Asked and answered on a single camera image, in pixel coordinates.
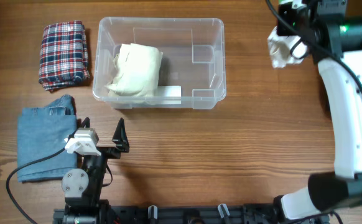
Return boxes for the white shirt with green tag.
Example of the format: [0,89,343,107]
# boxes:
[267,26,308,68]

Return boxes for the red blue plaid cloth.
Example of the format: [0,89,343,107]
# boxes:
[39,21,90,91]

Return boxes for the cream cloth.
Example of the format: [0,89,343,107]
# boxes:
[106,44,163,97]

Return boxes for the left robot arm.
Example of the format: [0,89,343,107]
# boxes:
[53,118,129,224]

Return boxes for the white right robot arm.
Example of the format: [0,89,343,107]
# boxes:
[271,1,362,223]

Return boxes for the folded blue denim jeans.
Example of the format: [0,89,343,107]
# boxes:
[17,95,77,182]

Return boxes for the clear plastic storage bin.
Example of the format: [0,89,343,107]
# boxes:
[92,17,226,110]

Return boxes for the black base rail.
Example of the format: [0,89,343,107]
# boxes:
[52,202,330,224]

